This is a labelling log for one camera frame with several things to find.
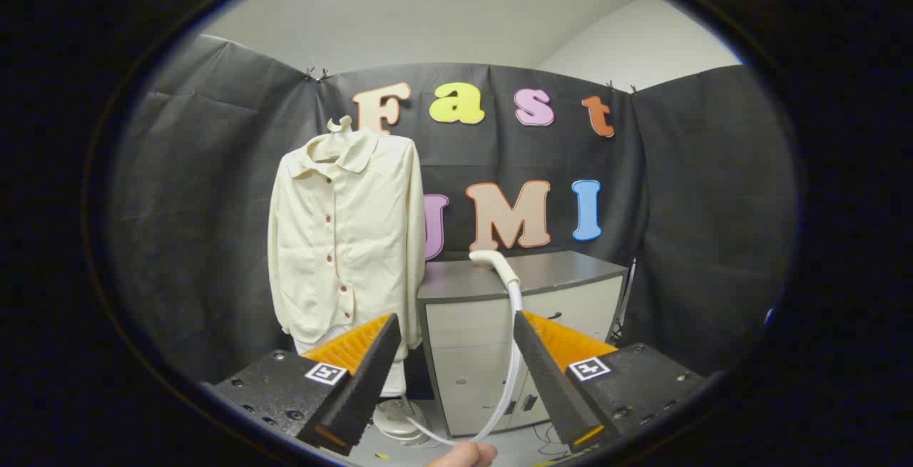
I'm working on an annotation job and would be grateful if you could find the white steamer base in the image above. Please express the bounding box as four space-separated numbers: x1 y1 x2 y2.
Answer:
372 397 430 445

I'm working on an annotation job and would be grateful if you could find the white garment steamer hose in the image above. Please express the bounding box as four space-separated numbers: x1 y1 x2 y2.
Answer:
403 283 525 448

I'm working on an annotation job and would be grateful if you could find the cream button-up shirt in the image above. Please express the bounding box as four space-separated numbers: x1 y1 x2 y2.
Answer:
267 127 427 362

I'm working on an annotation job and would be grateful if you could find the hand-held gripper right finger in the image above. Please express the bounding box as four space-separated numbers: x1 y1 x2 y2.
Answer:
512 310 708 453

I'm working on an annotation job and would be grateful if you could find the grey and beige cabinet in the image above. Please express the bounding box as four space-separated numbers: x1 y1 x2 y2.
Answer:
417 250 628 438

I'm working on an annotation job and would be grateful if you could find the black backdrop cloth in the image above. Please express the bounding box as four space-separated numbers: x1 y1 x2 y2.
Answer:
107 34 798 386

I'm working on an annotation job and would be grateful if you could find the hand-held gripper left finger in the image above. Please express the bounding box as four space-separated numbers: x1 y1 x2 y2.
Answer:
207 312 402 457

